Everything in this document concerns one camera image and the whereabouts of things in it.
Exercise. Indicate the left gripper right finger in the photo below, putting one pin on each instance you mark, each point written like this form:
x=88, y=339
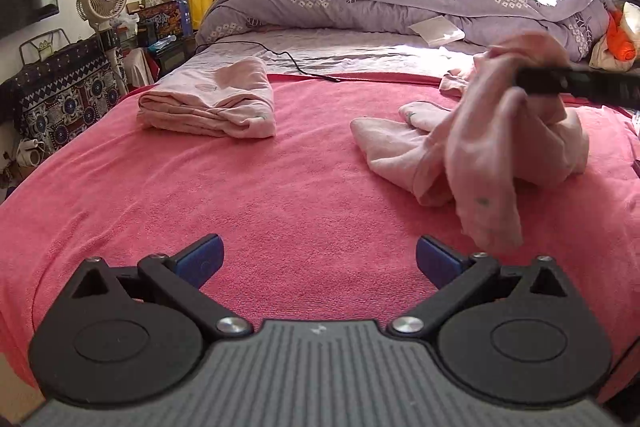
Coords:
x=517, y=334

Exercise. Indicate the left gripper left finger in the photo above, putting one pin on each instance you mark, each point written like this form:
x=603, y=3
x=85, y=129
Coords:
x=120, y=335

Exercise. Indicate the pink strawberry print shirt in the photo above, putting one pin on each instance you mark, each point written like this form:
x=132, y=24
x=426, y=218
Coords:
x=472, y=154

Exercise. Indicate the orange cloth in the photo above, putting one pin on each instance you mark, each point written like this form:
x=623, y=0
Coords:
x=619, y=44

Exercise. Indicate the purple patterned duvet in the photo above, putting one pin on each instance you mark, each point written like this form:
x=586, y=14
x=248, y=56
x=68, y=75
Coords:
x=577, y=24

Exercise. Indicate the pink red bed blanket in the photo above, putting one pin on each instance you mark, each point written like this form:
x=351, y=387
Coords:
x=309, y=231

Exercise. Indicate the patterned cloth covered cabinet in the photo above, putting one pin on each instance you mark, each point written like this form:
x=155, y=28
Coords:
x=55, y=100

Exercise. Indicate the folded pink pants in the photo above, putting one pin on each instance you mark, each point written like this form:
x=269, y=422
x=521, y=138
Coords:
x=235, y=100

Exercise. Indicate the light purple bed sheet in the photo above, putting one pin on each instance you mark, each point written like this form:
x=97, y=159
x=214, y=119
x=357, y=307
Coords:
x=342, y=54

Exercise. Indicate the colourful toy box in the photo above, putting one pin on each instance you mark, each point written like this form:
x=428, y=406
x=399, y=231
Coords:
x=170, y=18

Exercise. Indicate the yellow shopping bag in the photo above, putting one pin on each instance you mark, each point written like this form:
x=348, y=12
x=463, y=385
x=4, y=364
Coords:
x=198, y=10

